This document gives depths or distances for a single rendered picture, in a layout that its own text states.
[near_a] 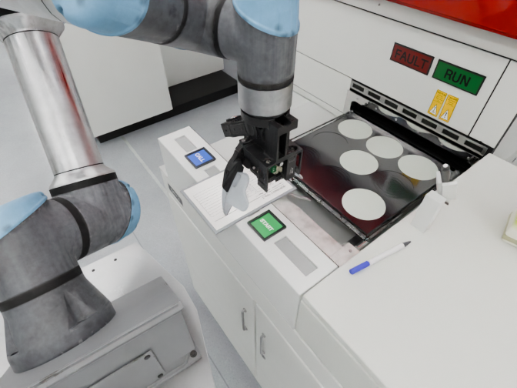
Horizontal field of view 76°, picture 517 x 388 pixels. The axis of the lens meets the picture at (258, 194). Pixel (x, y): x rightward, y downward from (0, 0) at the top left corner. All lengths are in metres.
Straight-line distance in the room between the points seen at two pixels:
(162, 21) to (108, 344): 0.39
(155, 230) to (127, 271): 1.15
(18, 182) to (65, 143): 1.98
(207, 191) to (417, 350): 0.48
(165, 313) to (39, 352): 0.18
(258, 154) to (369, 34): 0.67
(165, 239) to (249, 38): 1.58
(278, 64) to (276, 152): 0.12
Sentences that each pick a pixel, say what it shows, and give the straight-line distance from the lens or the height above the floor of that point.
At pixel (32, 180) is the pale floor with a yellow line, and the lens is 2.59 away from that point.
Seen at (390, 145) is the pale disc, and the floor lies 0.90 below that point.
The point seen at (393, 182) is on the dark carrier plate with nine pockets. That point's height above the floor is 0.90.
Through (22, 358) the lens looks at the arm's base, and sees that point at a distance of 0.59.
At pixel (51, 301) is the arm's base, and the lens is 0.58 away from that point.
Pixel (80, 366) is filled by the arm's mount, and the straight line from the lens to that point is 0.51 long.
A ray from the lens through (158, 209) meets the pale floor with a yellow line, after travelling 2.06.
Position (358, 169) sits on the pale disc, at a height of 0.90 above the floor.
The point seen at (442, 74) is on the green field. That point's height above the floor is 1.09.
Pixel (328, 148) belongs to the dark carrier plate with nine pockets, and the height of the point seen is 0.90.
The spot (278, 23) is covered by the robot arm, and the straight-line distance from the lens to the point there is 0.40.
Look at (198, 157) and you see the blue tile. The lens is 0.81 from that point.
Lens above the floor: 1.47
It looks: 46 degrees down
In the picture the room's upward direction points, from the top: straight up
